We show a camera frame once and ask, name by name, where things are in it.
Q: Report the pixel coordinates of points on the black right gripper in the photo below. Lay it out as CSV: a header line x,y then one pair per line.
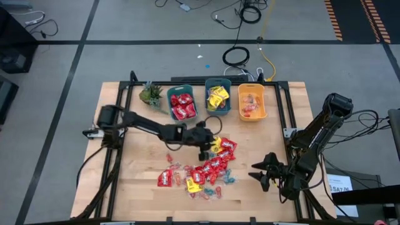
x,y
282,175

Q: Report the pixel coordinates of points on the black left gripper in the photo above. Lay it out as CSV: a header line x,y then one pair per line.
x,y
198,136

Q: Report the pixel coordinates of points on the red Skittles candy bag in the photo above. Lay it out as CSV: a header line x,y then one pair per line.
x,y
225,154
165,178
186,98
176,100
179,113
212,178
206,167
228,144
216,162
197,176
190,110

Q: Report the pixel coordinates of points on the yellow plastic bin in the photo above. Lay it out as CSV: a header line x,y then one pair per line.
x,y
259,112

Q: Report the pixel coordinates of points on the light teal plastic bin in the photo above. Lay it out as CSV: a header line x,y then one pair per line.
x,y
178,89

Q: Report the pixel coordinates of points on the slate blue plastic bin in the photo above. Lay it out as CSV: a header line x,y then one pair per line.
x,y
217,82

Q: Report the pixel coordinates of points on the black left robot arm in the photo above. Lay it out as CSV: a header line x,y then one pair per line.
x,y
140,123

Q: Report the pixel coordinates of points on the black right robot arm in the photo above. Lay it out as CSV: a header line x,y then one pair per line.
x,y
315,134

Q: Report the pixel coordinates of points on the black power strip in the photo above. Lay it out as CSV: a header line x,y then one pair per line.
x,y
203,78

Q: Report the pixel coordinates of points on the potted succulent plant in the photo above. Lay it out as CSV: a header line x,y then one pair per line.
x,y
151,95

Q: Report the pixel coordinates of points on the white printed sheet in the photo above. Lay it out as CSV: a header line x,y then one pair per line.
x,y
340,187

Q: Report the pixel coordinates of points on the black striped floor mat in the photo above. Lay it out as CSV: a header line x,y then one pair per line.
x,y
356,18

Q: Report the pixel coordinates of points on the dark equipment box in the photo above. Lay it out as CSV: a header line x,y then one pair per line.
x,y
6,97

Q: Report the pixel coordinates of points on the black cabinet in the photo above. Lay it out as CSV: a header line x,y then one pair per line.
x,y
15,40

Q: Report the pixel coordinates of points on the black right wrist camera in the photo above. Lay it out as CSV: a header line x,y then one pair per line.
x,y
272,158

